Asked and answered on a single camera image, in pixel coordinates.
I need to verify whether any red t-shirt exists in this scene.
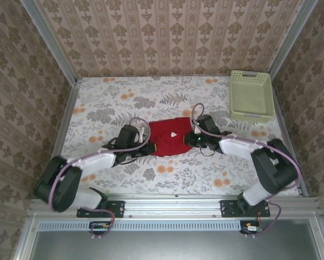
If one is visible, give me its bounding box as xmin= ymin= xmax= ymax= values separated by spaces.
xmin=148 ymin=116 xmax=193 ymax=158

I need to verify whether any floral tablecloth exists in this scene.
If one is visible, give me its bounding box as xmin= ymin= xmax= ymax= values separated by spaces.
xmin=50 ymin=75 xmax=293 ymax=196

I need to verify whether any pale green plastic basket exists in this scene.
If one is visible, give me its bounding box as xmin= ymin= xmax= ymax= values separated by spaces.
xmin=229 ymin=69 xmax=276 ymax=124

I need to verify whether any small circuit board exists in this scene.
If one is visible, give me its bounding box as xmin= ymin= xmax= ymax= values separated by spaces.
xmin=89 ymin=220 xmax=111 ymax=235
xmin=240 ymin=220 xmax=263 ymax=235

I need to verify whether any grey metal panel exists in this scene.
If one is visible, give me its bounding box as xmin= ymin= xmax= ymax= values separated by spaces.
xmin=29 ymin=230 xmax=324 ymax=260

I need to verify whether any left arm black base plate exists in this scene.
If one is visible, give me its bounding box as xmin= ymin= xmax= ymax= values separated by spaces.
xmin=76 ymin=200 xmax=125 ymax=218

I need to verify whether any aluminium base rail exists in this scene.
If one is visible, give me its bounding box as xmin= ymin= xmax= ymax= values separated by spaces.
xmin=29 ymin=193 xmax=321 ymax=217

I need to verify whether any aluminium table side rail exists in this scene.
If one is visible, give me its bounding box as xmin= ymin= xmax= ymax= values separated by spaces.
xmin=270 ymin=75 xmax=309 ymax=197
xmin=40 ymin=78 xmax=83 ymax=198

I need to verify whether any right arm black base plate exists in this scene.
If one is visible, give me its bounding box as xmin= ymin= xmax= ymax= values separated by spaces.
xmin=221 ymin=199 xmax=271 ymax=218

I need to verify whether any white slotted cable duct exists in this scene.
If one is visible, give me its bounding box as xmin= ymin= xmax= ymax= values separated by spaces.
xmin=38 ymin=219 xmax=241 ymax=231

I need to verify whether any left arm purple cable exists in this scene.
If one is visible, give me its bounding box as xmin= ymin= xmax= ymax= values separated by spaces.
xmin=48 ymin=118 xmax=152 ymax=241

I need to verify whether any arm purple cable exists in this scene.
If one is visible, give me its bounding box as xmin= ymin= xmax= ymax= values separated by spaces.
xmin=48 ymin=118 xmax=152 ymax=241
xmin=191 ymin=102 xmax=303 ymax=239

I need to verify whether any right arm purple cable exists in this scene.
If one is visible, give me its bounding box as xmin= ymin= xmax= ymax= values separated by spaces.
xmin=191 ymin=102 xmax=303 ymax=239

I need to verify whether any aluminium frame post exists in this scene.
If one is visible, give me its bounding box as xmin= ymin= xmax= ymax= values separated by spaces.
xmin=20 ymin=0 xmax=79 ymax=85
xmin=267 ymin=0 xmax=319 ymax=78

